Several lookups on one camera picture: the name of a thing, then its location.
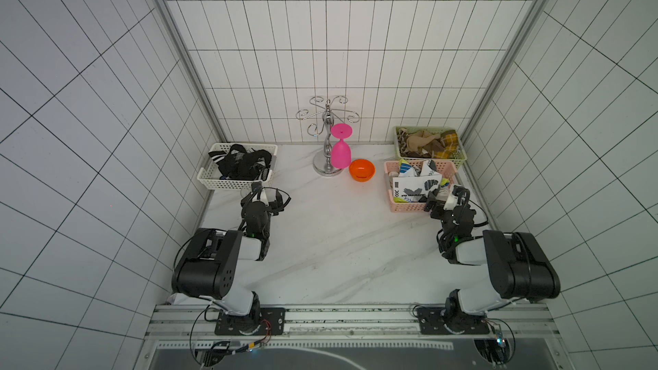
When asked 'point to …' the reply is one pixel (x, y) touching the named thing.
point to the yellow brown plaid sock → (451, 141)
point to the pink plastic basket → (446, 168)
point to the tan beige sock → (415, 140)
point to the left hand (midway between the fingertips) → (264, 193)
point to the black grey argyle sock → (241, 164)
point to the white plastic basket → (209, 176)
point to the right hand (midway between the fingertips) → (446, 191)
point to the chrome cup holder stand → (322, 164)
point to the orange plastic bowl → (361, 170)
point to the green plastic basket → (427, 143)
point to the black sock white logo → (260, 160)
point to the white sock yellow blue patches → (444, 182)
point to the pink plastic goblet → (340, 151)
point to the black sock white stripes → (226, 165)
